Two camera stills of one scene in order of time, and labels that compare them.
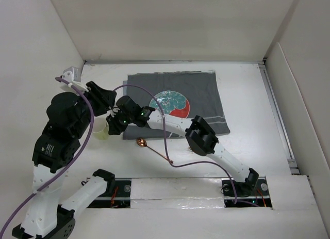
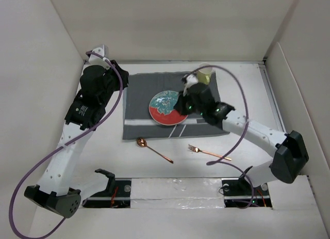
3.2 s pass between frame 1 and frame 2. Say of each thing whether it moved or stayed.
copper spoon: stayed
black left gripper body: moved
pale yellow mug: moved
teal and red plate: stayed
